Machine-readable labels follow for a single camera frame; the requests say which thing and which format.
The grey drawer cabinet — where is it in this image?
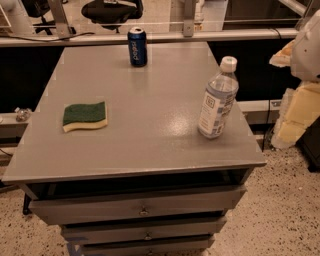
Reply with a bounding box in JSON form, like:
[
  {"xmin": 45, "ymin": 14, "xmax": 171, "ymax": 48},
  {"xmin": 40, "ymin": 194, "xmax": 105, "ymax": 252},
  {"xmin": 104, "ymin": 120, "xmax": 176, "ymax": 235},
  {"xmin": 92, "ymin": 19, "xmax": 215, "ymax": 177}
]
[{"xmin": 1, "ymin": 41, "xmax": 268, "ymax": 256}]

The top grey drawer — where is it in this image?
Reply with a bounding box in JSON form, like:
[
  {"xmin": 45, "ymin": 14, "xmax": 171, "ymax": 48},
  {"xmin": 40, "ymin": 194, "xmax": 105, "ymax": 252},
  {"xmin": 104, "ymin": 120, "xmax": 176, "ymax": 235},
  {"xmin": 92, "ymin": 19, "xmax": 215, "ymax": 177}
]
[{"xmin": 29, "ymin": 185, "xmax": 246, "ymax": 225}]

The grey metal rail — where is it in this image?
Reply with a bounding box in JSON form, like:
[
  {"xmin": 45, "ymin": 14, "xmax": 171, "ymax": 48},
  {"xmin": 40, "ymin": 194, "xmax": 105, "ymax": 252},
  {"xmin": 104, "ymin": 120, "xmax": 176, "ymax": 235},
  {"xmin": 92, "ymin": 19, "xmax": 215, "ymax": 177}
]
[{"xmin": 0, "ymin": 27, "xmax": 300, "ymax": 48}]

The middle grey drawer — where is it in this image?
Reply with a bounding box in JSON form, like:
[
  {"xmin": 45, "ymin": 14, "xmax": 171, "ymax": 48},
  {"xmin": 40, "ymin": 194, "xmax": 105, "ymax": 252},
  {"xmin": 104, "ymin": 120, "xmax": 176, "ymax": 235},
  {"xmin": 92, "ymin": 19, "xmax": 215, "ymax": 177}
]
[{"xmin": 62, "ymin": 216, "xmax": 226, "ymax": 245}]

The green yellow sponge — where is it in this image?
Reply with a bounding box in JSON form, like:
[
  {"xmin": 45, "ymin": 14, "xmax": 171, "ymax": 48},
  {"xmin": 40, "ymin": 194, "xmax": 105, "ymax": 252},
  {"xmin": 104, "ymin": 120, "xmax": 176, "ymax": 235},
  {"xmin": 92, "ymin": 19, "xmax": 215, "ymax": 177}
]
[{"xmin": 62, "ymin": 101, "xmax": 108, "ymax": 132}]

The black cable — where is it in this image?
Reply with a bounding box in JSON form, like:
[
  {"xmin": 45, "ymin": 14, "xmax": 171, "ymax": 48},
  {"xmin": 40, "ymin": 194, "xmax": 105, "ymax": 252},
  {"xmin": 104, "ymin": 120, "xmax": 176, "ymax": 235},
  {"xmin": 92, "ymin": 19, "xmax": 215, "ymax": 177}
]
[{"xmin": 0, "ymin": 31, "xmax": 96, "ymax": 43}]

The bottom grey drawer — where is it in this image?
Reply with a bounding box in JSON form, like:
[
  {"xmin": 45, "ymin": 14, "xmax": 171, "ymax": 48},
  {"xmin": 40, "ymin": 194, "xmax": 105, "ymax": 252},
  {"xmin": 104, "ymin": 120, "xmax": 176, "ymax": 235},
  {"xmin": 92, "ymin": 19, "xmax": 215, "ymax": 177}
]
[{"xmin": 81, "ymin": 235, "xmax": 213, "ymax": 256}]

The crumpled foil ball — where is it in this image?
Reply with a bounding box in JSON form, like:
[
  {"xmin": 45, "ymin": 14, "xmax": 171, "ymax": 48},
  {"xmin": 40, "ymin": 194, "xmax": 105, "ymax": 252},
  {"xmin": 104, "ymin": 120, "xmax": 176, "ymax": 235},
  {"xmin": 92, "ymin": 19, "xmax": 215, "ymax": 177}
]
[{"xmin": 15, "ymin": 107, "xmax": 32, "ymax": 122}]

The blue pepsi can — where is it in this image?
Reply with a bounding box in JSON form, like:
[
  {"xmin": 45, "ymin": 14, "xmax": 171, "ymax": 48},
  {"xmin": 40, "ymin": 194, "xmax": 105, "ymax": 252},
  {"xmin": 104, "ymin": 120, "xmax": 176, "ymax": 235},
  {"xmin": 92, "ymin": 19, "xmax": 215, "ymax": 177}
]
[{"xmin": 127, "ymin": 26, "xmax": 147, "ymax": 67}]

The black office chair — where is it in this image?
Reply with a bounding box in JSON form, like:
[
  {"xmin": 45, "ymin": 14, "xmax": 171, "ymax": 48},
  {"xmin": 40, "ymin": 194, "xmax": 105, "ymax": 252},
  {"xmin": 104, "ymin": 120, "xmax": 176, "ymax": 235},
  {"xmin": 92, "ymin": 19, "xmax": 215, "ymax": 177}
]
[{"xmin": 81, "ymin": 0, "xmax": 143, "ymax": 30}]

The grey drawer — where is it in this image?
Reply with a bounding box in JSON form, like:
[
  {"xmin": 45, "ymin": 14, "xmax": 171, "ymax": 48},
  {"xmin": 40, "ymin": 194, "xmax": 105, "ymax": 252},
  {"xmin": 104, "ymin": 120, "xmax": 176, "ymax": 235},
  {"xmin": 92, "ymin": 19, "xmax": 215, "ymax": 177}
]
[
  {"xmin": 62, "ymin": 216, "xmax": 226, "ymax": 245},
  {"xmin": 29, "ymin": 185, "xmax": 246, "ymax": 225},
  {"xmin": 81, "ymin": 235, "xmax": 213, "ymax": 256}
]

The grey metal post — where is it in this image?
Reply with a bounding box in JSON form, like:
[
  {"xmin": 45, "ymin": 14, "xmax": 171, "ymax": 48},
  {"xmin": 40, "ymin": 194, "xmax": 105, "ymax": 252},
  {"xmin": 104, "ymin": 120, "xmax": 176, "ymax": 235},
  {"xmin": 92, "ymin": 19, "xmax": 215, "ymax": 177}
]
[{"xmin": 47, "ymin": 0, "xmax": 72, "ymax": 38}]

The clear plastic water bottle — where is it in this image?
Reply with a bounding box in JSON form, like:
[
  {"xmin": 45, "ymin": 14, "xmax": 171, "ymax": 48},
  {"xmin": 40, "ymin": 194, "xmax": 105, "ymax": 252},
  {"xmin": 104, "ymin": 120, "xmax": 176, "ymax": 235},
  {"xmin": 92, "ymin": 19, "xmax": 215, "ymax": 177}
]
[{"xmin": 198, "ymin": 56, "xmax": 239, "ymax": 139}]

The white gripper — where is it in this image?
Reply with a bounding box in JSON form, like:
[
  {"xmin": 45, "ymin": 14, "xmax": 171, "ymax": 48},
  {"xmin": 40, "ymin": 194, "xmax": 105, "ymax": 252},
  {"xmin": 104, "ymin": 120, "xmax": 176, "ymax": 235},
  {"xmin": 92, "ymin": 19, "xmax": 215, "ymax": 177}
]
[{"xmin": 269, "ymin": 10, "xmax": 320, "ymax": 149}]

